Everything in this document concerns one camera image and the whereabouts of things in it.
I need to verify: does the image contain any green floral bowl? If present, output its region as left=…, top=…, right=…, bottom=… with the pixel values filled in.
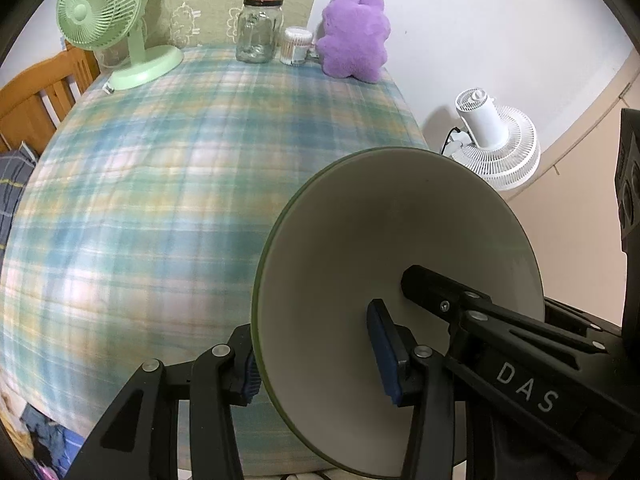
left=252, top=148, right=544, bottom=478

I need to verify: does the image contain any pile of white clothes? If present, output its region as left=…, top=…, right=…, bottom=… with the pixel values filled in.
left=1, top=387, right=85, bottom=479

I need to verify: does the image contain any white floor fan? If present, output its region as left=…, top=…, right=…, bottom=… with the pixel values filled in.
left=440, top=88, right=541, bottom=192

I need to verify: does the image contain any plaid tablecloth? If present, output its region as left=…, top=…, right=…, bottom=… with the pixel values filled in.
left=0, top=43, right=432, bottom=478

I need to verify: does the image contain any purple plush toy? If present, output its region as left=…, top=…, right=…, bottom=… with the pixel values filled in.
left=316, top=0, right=390, bottom=84

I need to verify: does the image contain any cotton swab container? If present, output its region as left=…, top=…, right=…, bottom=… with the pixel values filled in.
left=280, top=26, right=314, bottom=66

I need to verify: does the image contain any blue plaid pillow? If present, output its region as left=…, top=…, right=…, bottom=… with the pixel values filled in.
left=0, top=142, right=39, bottom=257

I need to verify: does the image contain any glass jar with lid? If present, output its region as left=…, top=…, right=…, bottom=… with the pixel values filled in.
left=235, top=0, right=283, bottom=64

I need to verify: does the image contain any wooden bed headboard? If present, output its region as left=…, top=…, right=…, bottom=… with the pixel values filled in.
left=0, top=41, right=100, bottom=154

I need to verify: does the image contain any green desk fan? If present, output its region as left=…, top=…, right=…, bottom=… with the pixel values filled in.
left=56, top=0, right=183, bottom=94

